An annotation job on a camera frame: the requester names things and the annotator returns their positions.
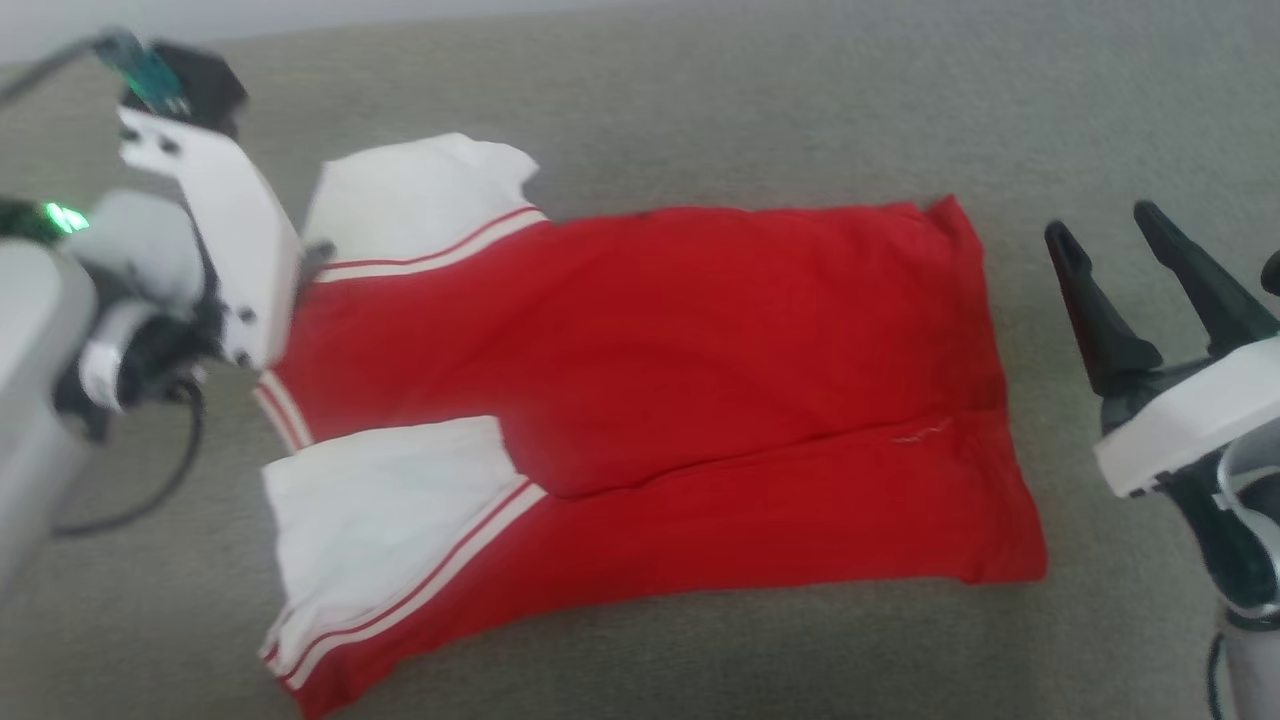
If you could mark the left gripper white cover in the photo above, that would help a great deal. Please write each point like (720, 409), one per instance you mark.
(240, 240)

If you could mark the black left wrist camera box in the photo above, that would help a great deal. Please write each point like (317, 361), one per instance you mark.
(210, 85)

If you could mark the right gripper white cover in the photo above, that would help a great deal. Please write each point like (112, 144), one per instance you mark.
(1190, 420)

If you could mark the red and white basketball jersey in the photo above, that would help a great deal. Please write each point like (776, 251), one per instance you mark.
(650, 350)

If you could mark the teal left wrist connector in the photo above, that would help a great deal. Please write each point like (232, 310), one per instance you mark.
(145, 70)

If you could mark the grey fabric sofa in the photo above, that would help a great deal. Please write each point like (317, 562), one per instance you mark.
(700, 120)

